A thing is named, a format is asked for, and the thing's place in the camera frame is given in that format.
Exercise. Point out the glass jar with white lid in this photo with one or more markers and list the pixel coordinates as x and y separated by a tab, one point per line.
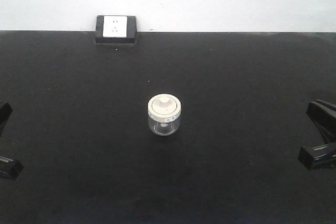
164	114

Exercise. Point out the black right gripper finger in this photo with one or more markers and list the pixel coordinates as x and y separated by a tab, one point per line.
322	114
319	157

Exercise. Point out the black and white power socket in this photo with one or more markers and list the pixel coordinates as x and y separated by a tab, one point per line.
116	30

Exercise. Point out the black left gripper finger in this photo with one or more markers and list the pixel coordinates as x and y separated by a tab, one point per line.
5	112
10	168

